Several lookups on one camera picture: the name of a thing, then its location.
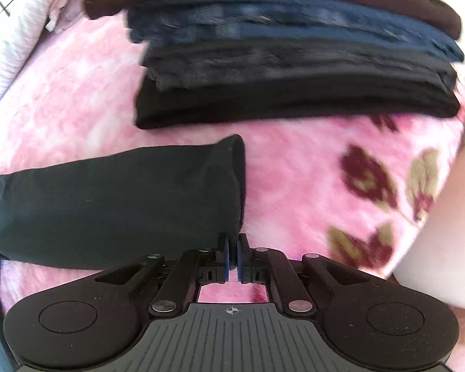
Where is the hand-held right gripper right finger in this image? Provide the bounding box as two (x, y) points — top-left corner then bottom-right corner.
(236, 233), (373, 315)

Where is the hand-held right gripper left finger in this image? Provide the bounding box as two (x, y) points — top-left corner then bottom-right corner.
(95, 233), (232, 315)

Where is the dark teal sweatshirt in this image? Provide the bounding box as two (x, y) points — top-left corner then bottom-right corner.
(0, 134), (246, 272)

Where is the pink rose blanket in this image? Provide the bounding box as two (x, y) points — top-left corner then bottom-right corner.
(0, 4), (465, 372)

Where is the black smooth folded garment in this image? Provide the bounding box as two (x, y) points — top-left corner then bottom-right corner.
(134, 78), (463, 131)

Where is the black fleecy folded garment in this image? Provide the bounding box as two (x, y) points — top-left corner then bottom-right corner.
(141, 40), (458, 93)

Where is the blue folded garment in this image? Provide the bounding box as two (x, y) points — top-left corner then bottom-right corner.
(126, 0), (465, 63)

